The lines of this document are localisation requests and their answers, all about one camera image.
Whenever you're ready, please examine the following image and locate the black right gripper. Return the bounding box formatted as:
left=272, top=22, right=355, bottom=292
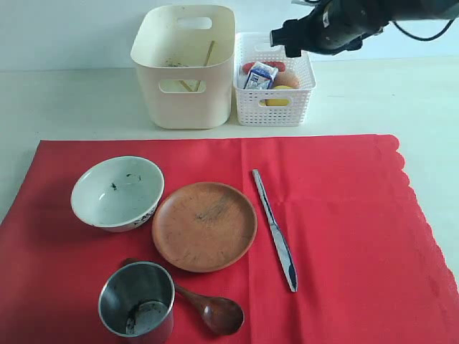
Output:
left=270, top=1, right=389, bottom=58

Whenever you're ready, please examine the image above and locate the red sausage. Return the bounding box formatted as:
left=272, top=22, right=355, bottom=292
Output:
left=242, top=61, right=286, bottom=75

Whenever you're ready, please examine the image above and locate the brown egg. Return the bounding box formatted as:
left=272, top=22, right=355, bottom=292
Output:
left=273, top=71, right=301, bottom=89

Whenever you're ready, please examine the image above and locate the blue white milk carton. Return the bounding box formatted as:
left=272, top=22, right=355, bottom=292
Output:
left=244, top=62, right=278, bottom=90

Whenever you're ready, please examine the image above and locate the yellow lemon piece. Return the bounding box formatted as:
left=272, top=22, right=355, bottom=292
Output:
left=259, top=85, right=292, bottom=107

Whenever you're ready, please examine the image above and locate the brown wooden plate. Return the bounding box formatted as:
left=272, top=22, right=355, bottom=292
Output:
left=151, top=182, right=257, bottom=273

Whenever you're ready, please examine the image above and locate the silver table knife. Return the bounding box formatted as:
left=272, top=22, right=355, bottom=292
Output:
left=252, top=169, right=298, bottom=292

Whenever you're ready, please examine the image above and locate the white ceramic bowl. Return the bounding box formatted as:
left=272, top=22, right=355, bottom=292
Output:
left=70, top=156, right=165, bottom=233

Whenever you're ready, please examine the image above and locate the dark wooden spoon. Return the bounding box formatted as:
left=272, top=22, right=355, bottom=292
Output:
left=122, top=259, right=245, bottom=335

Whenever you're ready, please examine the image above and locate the stainless steel cup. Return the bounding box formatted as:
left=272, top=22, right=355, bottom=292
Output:
left=98, top=261, right=175, bottom=343

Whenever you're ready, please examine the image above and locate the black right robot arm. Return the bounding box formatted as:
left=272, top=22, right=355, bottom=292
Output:
left=270, top=0, right=458, bottom=58

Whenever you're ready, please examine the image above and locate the white perforated plastic basket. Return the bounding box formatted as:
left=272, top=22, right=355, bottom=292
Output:
left=234, top=32, right=316, bottom=127

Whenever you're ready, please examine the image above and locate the cream plastic bin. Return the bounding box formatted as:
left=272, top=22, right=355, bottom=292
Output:
left=131, top=5, right=236, bottom=130

